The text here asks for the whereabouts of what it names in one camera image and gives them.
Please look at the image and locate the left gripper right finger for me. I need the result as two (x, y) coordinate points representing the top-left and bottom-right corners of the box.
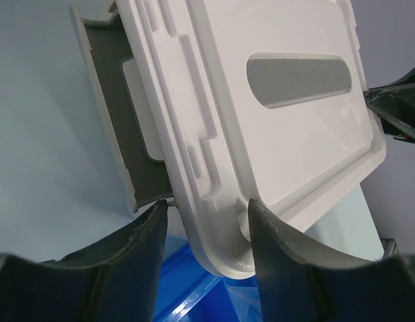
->
(248, 199), (378, 321)

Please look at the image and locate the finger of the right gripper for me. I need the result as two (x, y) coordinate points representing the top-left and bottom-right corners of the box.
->
(363, 67), (415, 141)

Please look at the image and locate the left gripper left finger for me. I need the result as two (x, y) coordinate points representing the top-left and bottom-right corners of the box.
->
(36, 199), (168, 321)

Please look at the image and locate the white plastic bin lid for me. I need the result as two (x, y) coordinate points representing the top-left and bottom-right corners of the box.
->
(111, 0), (388, 280)

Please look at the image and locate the blue divided plastic tray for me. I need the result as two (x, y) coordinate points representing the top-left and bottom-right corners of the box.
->
(153, 235), (263, 321)

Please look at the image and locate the beige plastic storage bin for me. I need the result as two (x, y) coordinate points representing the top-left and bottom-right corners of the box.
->
(68, 5), (386, 262)

